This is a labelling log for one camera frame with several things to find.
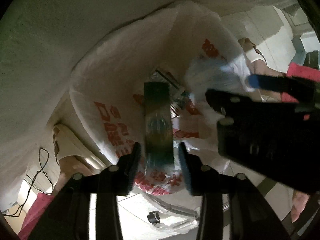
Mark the small black cylinder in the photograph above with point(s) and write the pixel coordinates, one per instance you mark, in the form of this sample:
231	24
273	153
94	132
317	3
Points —
153	217

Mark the dark long box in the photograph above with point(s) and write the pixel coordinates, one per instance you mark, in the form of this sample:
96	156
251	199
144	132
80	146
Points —
157	120

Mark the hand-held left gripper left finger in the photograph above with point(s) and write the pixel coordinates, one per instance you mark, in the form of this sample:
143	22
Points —
135	166

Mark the white slipper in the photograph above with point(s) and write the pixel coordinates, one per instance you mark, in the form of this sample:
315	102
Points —
250	53
67	142

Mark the clear plastic wrapper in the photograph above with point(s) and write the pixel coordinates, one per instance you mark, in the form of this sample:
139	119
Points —
210	72

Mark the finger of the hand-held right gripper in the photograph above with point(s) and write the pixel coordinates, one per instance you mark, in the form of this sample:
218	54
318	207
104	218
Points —
275	83
240	102

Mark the white red print plastic bag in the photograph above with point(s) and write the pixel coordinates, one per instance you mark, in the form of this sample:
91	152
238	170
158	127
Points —
112	67

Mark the silver striped wrapper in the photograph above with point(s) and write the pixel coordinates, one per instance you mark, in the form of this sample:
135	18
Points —
163	76

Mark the person's right hand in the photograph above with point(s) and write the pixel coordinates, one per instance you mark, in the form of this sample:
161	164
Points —
298	205

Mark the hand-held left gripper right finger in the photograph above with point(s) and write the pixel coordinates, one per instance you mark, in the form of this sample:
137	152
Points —
186	171

